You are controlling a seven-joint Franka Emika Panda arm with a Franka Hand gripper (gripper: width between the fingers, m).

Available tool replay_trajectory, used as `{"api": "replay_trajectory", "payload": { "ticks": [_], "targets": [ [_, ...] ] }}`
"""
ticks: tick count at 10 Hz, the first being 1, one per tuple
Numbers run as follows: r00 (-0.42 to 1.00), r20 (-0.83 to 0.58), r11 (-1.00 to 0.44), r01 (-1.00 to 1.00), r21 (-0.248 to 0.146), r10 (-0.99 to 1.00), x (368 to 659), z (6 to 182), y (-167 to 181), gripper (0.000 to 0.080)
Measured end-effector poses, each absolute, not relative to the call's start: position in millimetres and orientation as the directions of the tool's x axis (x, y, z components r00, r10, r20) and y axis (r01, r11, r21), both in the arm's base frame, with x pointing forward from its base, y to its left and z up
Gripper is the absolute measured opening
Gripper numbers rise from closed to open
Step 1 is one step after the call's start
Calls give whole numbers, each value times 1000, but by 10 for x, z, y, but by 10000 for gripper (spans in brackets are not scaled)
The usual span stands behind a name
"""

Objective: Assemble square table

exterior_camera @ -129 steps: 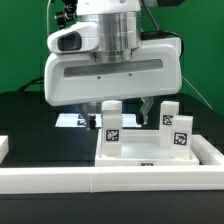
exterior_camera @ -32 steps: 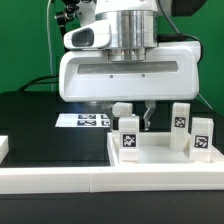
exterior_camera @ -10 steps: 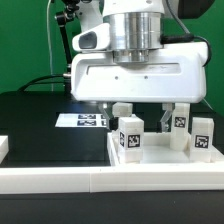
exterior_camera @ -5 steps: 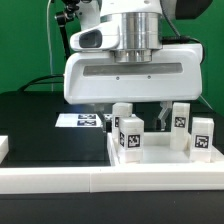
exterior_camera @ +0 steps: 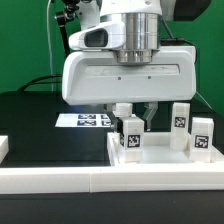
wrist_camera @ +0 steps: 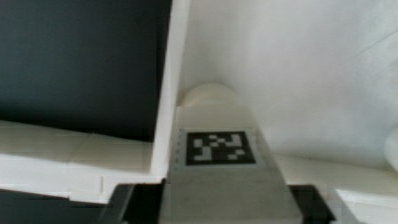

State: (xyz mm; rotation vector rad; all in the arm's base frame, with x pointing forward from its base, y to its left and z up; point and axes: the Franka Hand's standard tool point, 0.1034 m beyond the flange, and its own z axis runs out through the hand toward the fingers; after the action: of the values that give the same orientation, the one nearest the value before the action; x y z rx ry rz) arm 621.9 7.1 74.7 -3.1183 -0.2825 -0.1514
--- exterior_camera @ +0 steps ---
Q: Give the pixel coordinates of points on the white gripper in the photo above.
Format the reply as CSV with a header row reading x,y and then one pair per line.
x,y
97,78

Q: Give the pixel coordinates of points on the white square table top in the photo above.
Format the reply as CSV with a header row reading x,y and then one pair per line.
x,y
155,150

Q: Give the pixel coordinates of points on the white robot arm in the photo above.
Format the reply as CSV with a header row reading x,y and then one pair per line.
x,y
118,56

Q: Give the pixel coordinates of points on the white marker tag sheet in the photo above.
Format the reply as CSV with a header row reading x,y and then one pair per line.
x,y
82,120

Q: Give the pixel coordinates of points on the white U-shaped obstacle fence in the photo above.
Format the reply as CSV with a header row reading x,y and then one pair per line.
x,y
154,177

